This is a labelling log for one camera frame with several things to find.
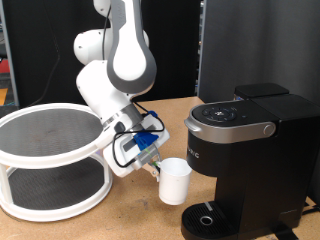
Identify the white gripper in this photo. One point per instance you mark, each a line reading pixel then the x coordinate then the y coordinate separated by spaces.
pixel 133 150

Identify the black Keurig coffee machine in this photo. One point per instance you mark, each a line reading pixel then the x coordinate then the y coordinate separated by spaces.
pixel 260 166

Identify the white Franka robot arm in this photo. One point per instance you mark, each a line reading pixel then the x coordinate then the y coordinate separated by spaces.
pixel 113 76

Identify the white two-tier turntable shelf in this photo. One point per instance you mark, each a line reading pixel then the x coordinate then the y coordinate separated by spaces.
pixel 50 133

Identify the clear water reservoir black lid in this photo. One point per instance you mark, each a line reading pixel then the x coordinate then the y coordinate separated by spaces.
pixel 263 89

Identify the black curtain backdrop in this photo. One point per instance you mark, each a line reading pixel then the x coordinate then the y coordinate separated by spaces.
pixel 43 50

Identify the orange background item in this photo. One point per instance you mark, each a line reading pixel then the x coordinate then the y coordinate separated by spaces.
pixel 3 96

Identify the dark grey partition panel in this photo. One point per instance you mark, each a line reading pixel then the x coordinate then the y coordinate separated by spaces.
pixel 266 40

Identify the red background item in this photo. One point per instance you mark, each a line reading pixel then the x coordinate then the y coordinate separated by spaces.
pixel 4 66

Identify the grey metal frame post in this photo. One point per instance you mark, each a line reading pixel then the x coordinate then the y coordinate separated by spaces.
pixel 8 50

